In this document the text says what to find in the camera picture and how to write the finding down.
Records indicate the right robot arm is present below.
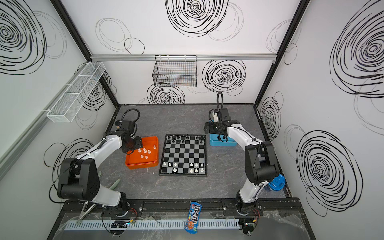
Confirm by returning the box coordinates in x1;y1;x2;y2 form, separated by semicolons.
205;92;280;215

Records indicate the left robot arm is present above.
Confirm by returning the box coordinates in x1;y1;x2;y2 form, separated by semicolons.
53;108;143;214

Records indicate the black white chess board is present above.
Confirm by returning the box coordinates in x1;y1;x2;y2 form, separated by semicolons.
159;134;208;177

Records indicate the blue plastic tray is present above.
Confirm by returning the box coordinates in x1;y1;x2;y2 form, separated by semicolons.
206;122;237;147

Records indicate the orange plastic tray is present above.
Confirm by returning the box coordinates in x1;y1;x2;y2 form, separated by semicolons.
125;137;160;170

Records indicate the blue lidded plastic container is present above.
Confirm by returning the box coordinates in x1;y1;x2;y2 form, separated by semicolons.
266;174;286;192

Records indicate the M&M's candy bag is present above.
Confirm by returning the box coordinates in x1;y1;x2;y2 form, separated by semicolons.
184;202;202;234

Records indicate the white mesh wall shelf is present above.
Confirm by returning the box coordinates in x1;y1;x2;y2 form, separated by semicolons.
47;62;106;123

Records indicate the black wire basket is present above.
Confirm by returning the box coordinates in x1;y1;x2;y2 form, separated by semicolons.
152;55;198;88

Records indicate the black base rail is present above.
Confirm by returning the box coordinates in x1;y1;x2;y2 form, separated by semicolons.
61;198;305;219

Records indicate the white slotted cable duct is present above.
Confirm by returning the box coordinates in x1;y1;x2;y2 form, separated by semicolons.
64;219;241;231

